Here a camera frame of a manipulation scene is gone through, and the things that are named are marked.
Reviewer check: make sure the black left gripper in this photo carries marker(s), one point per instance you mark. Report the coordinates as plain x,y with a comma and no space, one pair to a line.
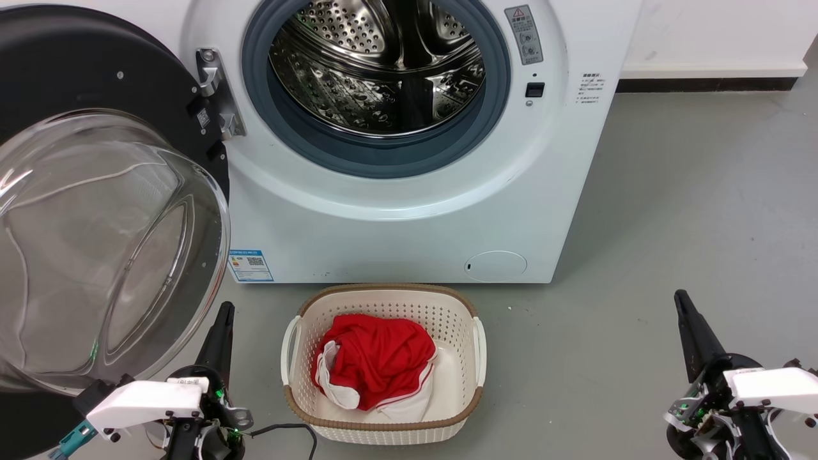
217,425

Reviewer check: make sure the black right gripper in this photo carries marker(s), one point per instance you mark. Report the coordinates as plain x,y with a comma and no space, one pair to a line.
716,399

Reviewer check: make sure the black round glass washer door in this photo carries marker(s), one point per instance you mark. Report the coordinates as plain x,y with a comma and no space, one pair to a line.
96,64

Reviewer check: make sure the white front-load washing machine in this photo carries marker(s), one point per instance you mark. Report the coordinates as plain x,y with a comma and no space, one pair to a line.
383,243

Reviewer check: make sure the metal door hinge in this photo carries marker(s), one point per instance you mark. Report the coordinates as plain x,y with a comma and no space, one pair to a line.
220,96

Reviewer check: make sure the blue energy label sticker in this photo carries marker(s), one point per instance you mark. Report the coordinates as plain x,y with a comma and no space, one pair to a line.
250,266

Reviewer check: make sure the red and white garment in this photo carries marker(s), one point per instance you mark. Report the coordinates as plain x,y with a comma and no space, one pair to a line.
383,358

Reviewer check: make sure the cream perforated laundry basket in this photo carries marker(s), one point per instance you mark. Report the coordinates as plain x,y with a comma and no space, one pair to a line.
383,305

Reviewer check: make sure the round white filter cover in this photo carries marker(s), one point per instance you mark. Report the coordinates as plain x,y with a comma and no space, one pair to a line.
496,266

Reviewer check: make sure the small printed text sticker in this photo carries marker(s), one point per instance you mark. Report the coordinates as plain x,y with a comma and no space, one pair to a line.
590,88

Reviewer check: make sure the grey warning label sticker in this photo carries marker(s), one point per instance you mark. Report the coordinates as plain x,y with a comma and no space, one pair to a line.
524,35

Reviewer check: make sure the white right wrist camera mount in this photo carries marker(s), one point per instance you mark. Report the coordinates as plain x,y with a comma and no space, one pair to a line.
776,383

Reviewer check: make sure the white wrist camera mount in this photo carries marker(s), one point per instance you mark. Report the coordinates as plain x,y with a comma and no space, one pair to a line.
144,402
776,383

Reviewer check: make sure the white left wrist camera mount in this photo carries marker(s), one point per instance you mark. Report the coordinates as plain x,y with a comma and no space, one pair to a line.
144,402

